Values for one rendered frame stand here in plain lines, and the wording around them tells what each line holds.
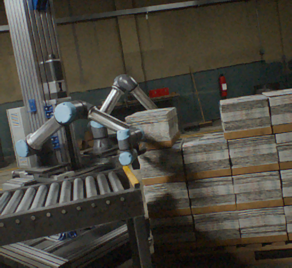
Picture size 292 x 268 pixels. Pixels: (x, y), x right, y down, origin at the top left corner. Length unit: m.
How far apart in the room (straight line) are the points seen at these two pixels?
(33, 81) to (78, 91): 6.18
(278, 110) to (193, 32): 7.22
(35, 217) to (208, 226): 1.25
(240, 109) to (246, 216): 0.69
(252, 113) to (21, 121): 1.67
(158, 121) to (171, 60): 6.92
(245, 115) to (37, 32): 1.56
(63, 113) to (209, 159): 0.95
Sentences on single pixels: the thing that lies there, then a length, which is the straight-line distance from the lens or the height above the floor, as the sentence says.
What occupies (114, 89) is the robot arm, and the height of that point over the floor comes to 1.25.
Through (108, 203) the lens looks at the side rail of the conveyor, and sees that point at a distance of 1.75.
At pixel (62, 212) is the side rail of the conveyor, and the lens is 1.75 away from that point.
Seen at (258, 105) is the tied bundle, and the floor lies 1.02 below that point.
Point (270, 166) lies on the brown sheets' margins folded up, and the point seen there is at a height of 0.64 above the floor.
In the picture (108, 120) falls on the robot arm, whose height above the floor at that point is 1.09.
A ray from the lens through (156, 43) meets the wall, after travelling 9.29.
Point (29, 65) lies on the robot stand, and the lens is 2.90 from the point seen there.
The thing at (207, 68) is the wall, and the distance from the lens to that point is 9.57.
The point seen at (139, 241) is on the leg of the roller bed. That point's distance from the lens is 1.82.
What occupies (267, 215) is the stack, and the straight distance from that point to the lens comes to 2.61.
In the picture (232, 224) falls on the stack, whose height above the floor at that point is 0.28.
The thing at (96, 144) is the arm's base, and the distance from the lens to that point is 2.91.
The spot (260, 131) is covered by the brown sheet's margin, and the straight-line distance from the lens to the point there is 2.46.
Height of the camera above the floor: 1.27
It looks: 6 degrees down
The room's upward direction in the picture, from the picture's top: 9 degrees counter-clockwise
